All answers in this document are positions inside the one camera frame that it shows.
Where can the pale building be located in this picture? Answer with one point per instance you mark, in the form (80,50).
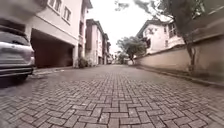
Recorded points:
(95,43)
(66,26)

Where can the long pale boundary wall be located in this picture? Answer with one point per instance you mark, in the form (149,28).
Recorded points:
(166,58)

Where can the grey-brown building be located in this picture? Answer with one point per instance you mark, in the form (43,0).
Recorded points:
(16,8)

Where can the silver car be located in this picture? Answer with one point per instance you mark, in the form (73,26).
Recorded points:
(15,55)

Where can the grey concrete kerb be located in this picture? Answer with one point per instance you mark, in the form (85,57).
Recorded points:
(173,74)
(50,70)

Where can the white building with dark roof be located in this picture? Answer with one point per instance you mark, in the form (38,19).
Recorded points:
(156,36)

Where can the grey brick paved road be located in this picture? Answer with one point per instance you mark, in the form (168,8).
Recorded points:
(113,96)

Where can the brown and white building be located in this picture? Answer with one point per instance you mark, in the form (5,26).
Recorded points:
(106,50)

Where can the green leafy tree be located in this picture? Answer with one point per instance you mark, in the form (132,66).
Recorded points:
(121,58)
(131,46)
(191,53)

